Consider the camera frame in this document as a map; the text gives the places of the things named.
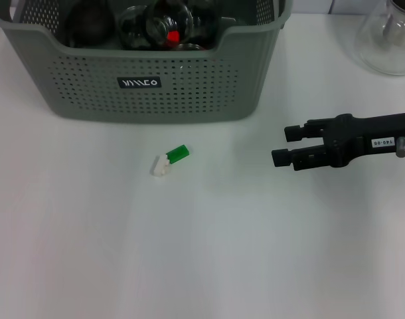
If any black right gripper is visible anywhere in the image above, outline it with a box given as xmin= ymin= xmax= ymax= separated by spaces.
xmin=271 ymin=111 xmax=405 ymax=172

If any green toy brick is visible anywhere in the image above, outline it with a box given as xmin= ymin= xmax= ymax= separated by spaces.
xmin=165 ymin=144 xmax=191 ymax=164

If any white toy brick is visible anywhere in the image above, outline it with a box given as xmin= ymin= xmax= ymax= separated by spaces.
xmin=151 ymin=154 xmax=172 ymax=179

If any grey-green perforated storage bin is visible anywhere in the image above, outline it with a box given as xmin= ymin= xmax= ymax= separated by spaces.
xmin=0 ymin=0 xmax=293 ymax=126

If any clear glass carafe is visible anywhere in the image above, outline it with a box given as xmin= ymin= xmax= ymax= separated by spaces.
xmin=354 ymin=0 xmax=405 ymax=76

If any black round teapot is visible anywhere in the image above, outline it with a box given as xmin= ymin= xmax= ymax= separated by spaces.
xmin=65 ymin=0 xmax=118 ymax=48

